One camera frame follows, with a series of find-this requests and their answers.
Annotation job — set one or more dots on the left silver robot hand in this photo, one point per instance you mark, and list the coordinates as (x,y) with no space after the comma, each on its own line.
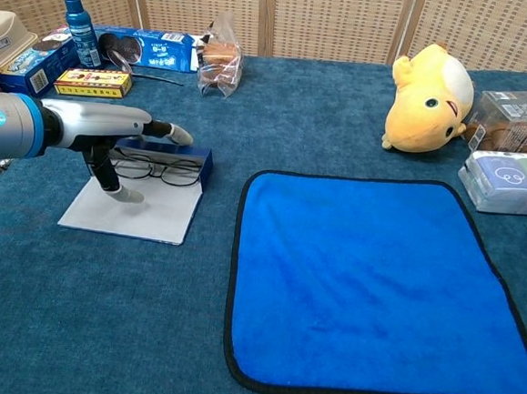
(96,122)

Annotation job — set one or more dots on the black thin-rimmed glasses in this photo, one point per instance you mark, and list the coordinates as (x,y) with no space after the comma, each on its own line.
(178,174)

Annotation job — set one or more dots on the blue glasses case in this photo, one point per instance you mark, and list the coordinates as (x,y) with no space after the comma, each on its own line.
(161,216)

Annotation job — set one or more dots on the yellow and red box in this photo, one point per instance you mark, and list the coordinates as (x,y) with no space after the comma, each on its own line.
(92,83)

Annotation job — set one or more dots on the short blue cookie box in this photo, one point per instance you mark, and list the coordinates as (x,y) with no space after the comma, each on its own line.
(26,73)

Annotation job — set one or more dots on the blue spray bottle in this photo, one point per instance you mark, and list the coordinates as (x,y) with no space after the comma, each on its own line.
(81,32)

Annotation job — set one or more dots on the long blue cookie box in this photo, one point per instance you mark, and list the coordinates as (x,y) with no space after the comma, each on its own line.
(165,52)

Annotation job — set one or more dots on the beige plastic lunch box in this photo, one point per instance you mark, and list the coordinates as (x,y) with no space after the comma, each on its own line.
(4,37)

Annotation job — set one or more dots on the clear bag of bread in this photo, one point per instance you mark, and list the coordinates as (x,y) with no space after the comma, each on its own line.
(219,66)

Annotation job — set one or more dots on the teal tablecloth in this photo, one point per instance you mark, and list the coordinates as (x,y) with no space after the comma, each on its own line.
(145,311)

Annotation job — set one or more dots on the wicker folding screen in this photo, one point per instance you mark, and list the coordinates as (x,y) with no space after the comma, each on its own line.
(332,20)

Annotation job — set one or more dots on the blue microfibre cloth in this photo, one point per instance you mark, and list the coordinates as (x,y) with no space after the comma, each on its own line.
(366,282)

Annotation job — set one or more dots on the yellow plush toy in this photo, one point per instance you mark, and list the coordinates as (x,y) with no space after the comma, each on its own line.
(423,113)

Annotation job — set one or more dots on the multicolour tissue pack row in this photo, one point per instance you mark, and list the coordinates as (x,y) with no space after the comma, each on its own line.
(507,179)

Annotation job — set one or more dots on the clear box of brown snacks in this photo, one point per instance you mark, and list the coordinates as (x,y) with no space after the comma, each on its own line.
(516,121)

